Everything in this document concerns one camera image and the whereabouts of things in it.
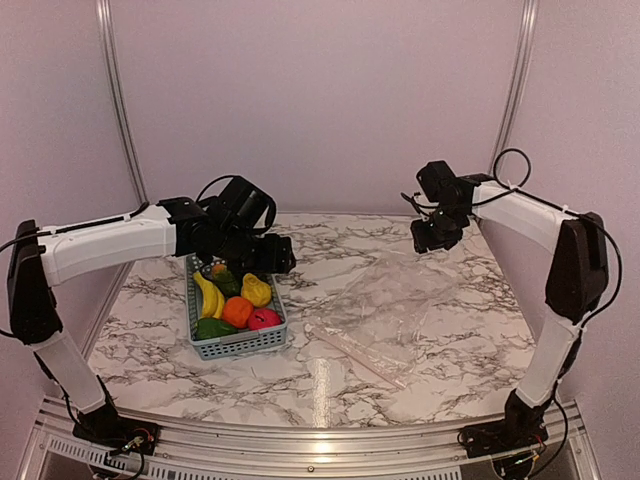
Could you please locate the blue-grey perforated plastic basket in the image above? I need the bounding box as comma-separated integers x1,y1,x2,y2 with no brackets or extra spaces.
184,255,288,360

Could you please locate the red toy apple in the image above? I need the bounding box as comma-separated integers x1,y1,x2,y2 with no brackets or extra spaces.
247,308,282,331

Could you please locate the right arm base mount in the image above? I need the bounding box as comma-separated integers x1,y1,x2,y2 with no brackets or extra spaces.
457,392,551,458

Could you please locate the yellow toy banana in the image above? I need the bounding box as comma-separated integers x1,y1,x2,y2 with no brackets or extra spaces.
193,271,226,319

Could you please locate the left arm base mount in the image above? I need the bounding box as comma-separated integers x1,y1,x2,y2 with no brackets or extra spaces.
73,404,160,456

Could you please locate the aluminium corner post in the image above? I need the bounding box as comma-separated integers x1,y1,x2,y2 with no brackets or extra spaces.
96,0,148,203
489,0,539,171

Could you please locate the left aluminium corner post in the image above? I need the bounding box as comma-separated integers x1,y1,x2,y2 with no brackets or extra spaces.
96,0,148,203

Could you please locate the aluminium front frame rail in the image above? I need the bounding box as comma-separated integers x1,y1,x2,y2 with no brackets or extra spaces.
19,394,601,480

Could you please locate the green toy pepper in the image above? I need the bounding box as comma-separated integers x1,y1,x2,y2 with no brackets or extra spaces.
195,317,238,341

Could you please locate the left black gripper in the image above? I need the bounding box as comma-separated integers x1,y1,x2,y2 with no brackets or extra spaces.
215,225,296,274

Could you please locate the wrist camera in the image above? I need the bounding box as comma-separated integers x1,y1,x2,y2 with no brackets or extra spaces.
416,160,456,203
218,176,277,228

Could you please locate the green orange toy mango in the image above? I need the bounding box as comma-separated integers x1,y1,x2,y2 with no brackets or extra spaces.
211,263,241,297

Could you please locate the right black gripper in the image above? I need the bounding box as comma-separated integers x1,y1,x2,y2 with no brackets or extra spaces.
409,203,465,255

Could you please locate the clear zip top bag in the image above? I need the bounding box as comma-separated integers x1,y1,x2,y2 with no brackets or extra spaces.
305,252,458,389

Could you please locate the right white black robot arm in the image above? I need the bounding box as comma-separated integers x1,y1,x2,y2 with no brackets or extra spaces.
411,161,611,448

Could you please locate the orange toy fruit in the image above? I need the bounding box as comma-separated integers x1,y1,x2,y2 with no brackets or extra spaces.
221,296,254,329

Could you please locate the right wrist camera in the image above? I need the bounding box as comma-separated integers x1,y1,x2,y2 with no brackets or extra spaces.
416,160,456,203

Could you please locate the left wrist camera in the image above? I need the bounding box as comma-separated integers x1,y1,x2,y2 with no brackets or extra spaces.
218,176,277,228

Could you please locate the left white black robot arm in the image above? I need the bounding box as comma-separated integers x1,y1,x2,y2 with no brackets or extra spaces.
6,197,296,445

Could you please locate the yellow toy pear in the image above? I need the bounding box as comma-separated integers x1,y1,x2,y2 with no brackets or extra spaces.
241,273,272,308

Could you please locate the right aluminium corner post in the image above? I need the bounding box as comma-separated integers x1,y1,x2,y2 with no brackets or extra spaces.
489,0,539,171

